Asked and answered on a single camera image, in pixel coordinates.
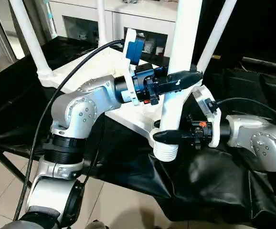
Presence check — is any white plastic table leg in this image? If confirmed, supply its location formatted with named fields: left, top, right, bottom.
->
left=96, top=0, right=108, bottom=46
left=9, top=0, right=53, bottom=81
left=150, top=0, right=204, bottom=164
left=195, top=0, right=237, bottom=73

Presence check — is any white table top frame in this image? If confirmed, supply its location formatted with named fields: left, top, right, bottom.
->
left=40, top=45, right=199, bottom=144

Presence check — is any black work mat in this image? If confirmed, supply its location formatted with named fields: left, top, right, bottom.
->
left=0, top=36, right=276, bottom=225

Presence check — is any white glass-door cabinet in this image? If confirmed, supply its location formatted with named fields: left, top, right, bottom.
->
left=47, top=0, right=181, bottom=56

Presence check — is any grey curtain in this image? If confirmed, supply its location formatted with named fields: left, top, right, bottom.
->
left=22, top=0, right=58, bottom=46

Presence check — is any black metal rail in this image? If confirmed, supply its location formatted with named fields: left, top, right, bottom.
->
left=241, top=56, right=276, bottom=68

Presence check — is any black metal stand frame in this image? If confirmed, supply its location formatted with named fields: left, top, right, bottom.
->
left=0, top=146, right=33, bottom=191

